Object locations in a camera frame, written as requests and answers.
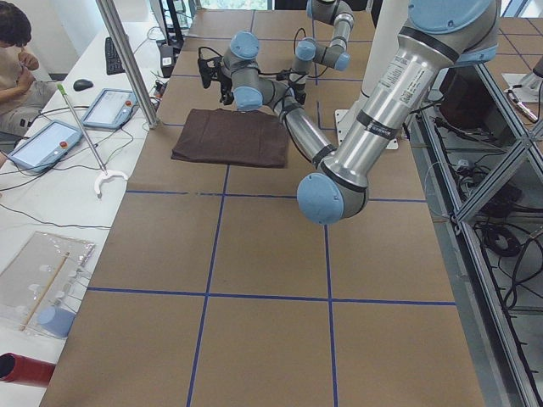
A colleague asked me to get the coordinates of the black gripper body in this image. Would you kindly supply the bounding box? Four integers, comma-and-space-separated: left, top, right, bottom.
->
218, 73, 234, 105
288, 72, 308, 105

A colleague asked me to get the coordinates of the dark brown t-shirt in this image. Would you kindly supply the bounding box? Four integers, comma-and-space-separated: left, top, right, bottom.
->
171, 109, 288, 168

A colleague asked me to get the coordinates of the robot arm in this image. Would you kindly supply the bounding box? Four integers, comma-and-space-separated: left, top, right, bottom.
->
222, 1, 501, 225
288, 0, 355, 104

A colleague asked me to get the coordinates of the far teach pendant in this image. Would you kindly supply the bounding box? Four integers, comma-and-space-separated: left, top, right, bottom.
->
81, 88, 138, 131

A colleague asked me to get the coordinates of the teach pendant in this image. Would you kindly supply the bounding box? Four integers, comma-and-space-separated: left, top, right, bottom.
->
81, 88, 138, 131
8, 120, 82, 173

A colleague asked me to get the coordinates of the black keyboard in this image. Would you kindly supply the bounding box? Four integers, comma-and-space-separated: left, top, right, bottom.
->
104, 36, 125, 75

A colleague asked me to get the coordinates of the white reacher grabber stick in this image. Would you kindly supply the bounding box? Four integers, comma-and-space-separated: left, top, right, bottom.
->
57, 84, 128, 199

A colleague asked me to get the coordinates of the black computer mouse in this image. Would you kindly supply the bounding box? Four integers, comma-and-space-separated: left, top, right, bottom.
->
72, 79, 94, 92

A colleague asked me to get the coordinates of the near teach pendant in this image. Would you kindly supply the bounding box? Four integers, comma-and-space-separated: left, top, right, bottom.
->
8, 120, 82, 173

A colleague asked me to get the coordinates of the seated person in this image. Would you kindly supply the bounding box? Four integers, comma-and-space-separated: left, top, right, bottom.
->
1, 1, 57, 137

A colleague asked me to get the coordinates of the clear plastic bag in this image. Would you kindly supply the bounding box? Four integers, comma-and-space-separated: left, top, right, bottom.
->
1, 232, 95, 338

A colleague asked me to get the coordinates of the blue plastic cup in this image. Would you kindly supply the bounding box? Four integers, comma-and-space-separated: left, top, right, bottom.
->
37, 306, 76, 337

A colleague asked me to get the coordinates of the red cylinder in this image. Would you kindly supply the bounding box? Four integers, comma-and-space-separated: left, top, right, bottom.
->
1, 353, 56, 387

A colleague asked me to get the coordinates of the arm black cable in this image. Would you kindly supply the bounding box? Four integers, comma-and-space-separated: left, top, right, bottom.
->
254, 71, 298, 118
275, 27, 323, 81

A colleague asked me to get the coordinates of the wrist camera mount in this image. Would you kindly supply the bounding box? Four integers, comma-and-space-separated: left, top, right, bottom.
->
198, 46, 222, 89

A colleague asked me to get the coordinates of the aluminium frame post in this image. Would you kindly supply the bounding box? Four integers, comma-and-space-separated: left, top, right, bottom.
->
96, 0, 159, 129

